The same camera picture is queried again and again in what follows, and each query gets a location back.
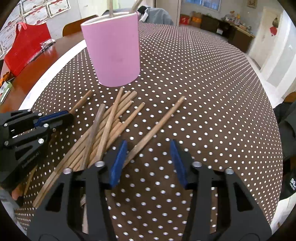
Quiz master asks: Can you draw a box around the pink cylindrical cup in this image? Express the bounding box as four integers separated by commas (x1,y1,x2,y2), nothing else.
81,11,140,87

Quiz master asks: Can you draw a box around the brown wooden chair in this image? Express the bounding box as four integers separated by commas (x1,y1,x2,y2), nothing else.
62,15,98,37

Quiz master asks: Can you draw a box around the wooden chopstick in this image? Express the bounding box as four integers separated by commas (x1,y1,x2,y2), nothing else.
23,90,93,196
88,87,123,168
79,104,105,170
123,96,186,168

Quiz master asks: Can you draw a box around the red gift bag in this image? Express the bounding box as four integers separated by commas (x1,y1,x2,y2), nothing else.
4,22,51,77

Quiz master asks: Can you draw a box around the dark jacket on chair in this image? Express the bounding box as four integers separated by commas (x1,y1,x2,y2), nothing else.
273,92,295,200

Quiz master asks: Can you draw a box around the plastic wrapped packet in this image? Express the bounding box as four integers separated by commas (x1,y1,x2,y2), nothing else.
41,39,56,50

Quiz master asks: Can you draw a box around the dark wooden desk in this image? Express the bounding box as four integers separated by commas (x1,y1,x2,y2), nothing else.
200,15,255,53

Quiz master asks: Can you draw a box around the grey jacket on chair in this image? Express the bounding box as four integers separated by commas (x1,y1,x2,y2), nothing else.
137,6,174,26

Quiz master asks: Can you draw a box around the person left hand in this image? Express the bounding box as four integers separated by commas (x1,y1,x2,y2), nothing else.
11,184,23,200

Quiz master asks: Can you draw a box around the brown polka dot mat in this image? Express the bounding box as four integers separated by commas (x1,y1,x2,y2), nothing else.
26,24,282,240

